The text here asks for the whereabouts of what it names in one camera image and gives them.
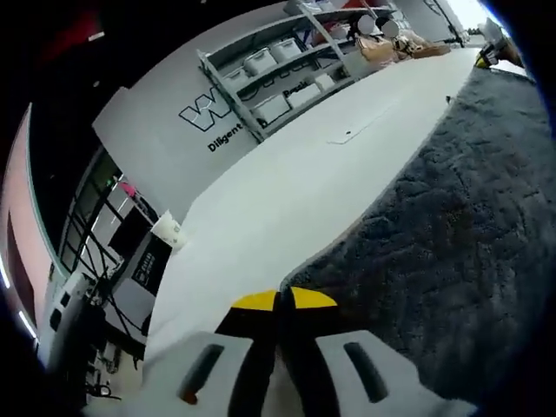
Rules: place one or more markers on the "white paper cup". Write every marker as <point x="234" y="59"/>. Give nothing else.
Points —
<point x="167" y="230"/>

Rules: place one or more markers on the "black printed box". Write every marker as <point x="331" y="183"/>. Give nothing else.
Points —
<point x="150" y="265"/>

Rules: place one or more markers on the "grey metal shelf rack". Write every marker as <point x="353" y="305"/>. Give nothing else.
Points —
<point x="217" y="77"/>

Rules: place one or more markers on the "grey lettered partition panel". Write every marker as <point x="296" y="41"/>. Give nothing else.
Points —
<point x="152" y="143"/>

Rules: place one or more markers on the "person's right hand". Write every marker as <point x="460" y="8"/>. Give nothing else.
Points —
<point x="511" y="52"/>

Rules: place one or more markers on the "wooden tray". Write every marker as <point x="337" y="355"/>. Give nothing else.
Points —
<point x="434" y="50"/>

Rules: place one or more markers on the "group of white storage boxes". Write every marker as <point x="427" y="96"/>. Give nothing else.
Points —
<point x="258" y="61"/>

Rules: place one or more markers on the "large computer monitor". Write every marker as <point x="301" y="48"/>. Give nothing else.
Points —
<point x="21" y="195"/>

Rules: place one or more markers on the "black computer monitor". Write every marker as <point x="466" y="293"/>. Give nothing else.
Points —
<point x="130" y="234"/>

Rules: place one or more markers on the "pink hanging item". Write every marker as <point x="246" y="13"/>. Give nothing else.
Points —
<point x="127" y="189"/>

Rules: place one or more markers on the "person's left hand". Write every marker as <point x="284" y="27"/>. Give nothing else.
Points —
<point x="282" y="395"/>

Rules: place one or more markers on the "grey towel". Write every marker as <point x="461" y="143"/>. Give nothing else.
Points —
<point x="434" y="239"/>

